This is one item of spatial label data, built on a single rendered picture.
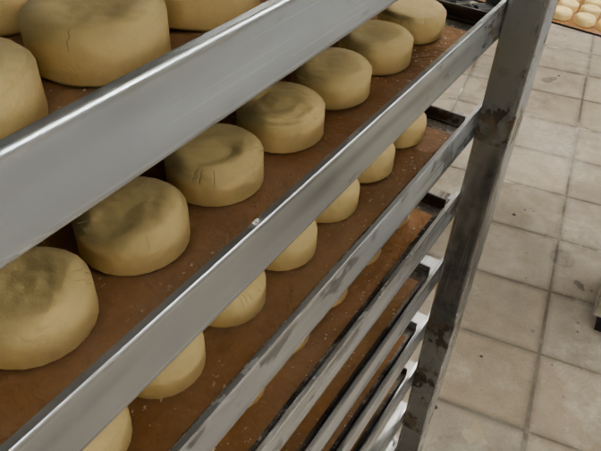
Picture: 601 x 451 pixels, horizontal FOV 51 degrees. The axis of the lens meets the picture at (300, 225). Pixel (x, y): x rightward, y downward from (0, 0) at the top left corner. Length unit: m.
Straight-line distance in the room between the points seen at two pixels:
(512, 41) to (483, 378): 1.62
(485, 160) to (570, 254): 2.02
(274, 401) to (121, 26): 0.30
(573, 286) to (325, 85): 2.12
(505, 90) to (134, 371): 0.39
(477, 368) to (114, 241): 1.86
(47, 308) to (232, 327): 0.15
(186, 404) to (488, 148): 0.34
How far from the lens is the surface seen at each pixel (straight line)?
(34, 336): 0.24
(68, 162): 0.17
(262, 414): 0.44
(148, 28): 0.22
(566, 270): 2.50
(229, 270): 0.26
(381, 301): 0.49
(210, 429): 0.32
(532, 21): 0.51
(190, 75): 0.19
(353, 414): 0.66
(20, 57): 0.21
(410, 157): 0.51
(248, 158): 0.31
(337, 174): 0.31
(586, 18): 1.76
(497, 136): 0.55
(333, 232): 0.43
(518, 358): 2.14
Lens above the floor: 1.60
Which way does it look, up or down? 41 degrees down
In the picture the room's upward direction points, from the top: 2 degrees clockwise
